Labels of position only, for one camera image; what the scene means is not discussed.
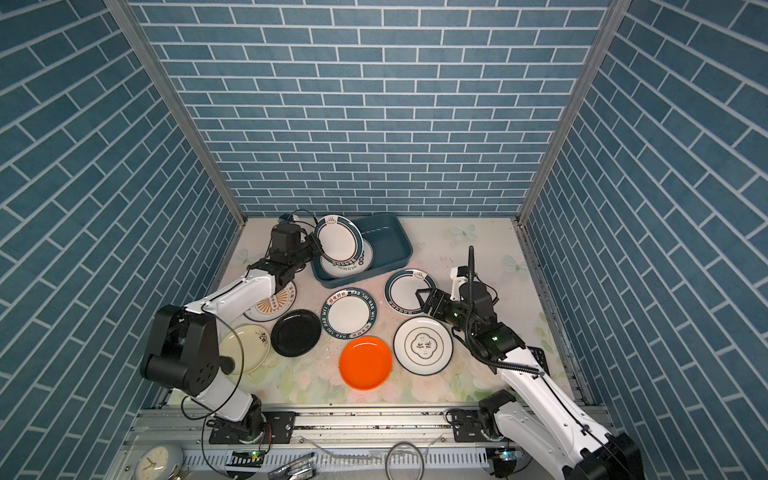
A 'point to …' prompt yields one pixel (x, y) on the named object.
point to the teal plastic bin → (390, 240)
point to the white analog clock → (157, 462)
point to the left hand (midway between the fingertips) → (322, 238)
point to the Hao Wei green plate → (348, 313)
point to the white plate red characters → (354, 269)
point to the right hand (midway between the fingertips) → (421, 293)
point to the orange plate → (365, 363)
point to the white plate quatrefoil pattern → (423, 345)
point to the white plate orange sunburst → (275, 307)
